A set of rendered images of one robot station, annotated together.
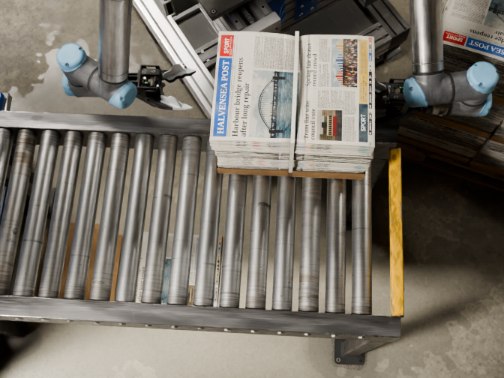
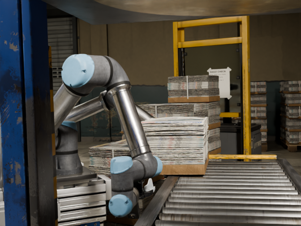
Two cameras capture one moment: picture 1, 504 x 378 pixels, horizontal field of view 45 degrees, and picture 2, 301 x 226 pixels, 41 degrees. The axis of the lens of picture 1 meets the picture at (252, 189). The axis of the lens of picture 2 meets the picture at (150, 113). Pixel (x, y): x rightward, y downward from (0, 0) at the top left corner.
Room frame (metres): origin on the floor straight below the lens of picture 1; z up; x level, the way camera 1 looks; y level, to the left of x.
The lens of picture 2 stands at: (0.73, 1.80, 1.16)
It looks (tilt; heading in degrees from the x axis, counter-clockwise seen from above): 3 degrees down; 271
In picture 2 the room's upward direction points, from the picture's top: 2 degrees counter-clockwise
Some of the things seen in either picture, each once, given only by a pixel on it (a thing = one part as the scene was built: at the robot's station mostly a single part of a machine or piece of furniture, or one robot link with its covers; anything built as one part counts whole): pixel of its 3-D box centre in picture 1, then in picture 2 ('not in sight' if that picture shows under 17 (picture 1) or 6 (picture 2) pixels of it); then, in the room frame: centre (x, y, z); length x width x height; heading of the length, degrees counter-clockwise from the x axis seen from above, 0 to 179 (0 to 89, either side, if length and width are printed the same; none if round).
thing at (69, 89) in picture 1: (85, 82); (122, 202); (0.87, 0.43, 0.79); 0.11 x 0.08 x 0.09; 81
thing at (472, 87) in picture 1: (472, 85); not in sight; (0.68, -0.58, 0.90); 0.11 x 0.08 x 0.11; 92
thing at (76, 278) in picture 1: (86, 214); (234, 205); (0.49, 0.44, 0.77); 0.47 x 0.05 x 0.05; 171
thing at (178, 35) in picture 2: not in sight; (180, 110); (0.53, -2.33, 0.97); 0.09 x 0.09 x 1.75; 63
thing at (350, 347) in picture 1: (361, 341); not in sight; (0.12, -0.29, 0.34); 0.06 x 0.06 x 0.68; 81
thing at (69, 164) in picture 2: not in sight; (65, 160); (1.16, 0.01, 0.87); 0.15 x 0.15 x 0.10
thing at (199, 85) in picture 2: not in sight; (195, 149); (0.44, -1.80, 0.65); 0.39 x 0.30 x 1.29; 153
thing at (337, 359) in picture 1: (349, 349); not in sight; (0.12, -0.29, 0.01); 0.14 x 0.13 x 0.01; 171
